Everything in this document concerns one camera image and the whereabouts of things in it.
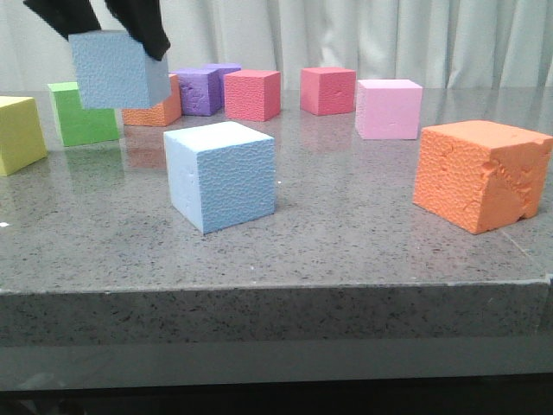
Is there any rear purple foam cube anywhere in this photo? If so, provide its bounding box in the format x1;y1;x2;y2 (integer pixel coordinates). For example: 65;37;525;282
203;62;242;107

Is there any large damaged orange foam cube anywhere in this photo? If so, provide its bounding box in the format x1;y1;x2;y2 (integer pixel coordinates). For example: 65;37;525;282
413;120;552;234

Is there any white pleated curtain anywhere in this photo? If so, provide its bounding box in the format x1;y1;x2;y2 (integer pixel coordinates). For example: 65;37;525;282
0;0;553;92

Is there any yellow foam cube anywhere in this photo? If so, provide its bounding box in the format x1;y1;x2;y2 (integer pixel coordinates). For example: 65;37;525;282
1;96;48;176

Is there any rear orange foam cube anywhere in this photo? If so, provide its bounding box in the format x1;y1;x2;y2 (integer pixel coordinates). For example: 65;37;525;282
122;73;182;126

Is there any purple foam cube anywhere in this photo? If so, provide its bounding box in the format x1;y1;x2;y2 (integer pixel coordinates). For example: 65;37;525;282
203;62;242;107
172;68;222;116

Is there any green foam cube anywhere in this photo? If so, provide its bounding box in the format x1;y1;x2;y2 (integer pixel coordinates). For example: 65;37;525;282
48;81;119;147

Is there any smooth red foam cube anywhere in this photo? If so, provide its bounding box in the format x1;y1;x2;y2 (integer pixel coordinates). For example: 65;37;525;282
300;67;357;116

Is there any front purple foam cube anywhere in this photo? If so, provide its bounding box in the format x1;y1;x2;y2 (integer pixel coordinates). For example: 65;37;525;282
172;68;222;116

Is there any light blue foam cube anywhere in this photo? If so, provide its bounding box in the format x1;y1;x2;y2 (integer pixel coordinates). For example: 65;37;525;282
163;121;277;234
68;30;171;109

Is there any pink foam cube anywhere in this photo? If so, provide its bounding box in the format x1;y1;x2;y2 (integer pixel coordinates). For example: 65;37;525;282
355;79;423;140

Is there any textured red foam cube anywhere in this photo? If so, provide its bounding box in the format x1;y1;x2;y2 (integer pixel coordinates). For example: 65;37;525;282
224;69;281;122

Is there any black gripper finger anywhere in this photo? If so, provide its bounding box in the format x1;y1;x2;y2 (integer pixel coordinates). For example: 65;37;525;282
105;0;170;61
23;0;101;40

